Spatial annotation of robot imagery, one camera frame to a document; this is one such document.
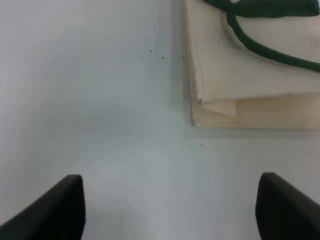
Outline white linen bag green handles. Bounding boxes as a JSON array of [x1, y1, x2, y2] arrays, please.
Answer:
[[184, 0, 320, 130]]

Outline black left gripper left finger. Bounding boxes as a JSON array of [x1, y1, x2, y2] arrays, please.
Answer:
[[0, 174, 86, 240]]

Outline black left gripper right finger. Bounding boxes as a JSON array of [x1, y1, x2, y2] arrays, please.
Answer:
[[255, 172, 320, 240]]

